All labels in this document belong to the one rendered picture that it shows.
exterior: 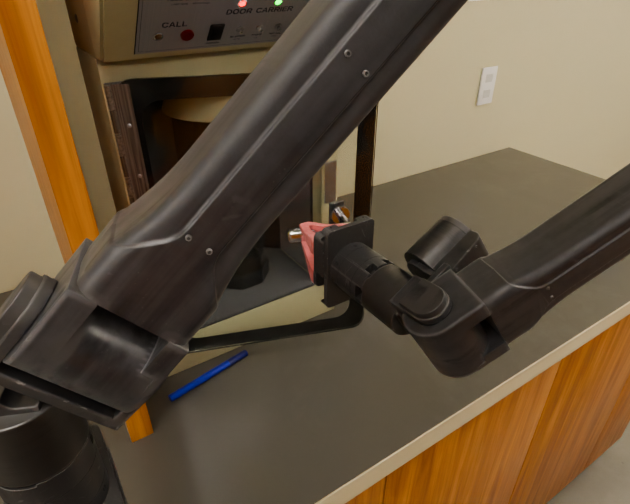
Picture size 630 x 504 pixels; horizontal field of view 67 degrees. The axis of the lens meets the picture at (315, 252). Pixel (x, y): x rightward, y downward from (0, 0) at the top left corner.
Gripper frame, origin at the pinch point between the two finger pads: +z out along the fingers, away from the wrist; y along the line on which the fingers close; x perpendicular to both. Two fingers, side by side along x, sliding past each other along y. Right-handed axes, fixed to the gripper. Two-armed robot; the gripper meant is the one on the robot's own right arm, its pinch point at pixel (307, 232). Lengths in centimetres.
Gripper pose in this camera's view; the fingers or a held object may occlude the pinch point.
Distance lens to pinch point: 61.3
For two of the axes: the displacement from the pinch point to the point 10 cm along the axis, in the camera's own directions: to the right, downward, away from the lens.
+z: -5.5, -4.3, 7.1
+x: -8.3, 2.9, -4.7
